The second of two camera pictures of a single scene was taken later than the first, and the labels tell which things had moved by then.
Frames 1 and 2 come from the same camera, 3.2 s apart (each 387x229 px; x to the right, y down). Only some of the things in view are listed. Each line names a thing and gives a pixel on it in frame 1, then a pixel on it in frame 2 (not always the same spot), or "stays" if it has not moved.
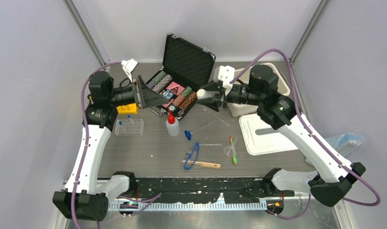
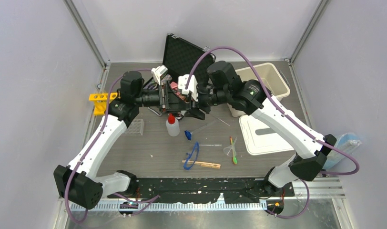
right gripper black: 211,102 → 195,113
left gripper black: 148,97 → 168,100
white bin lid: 259,137 stays
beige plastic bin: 238,110 stays
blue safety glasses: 184,166 stays
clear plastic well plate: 129,127 stays
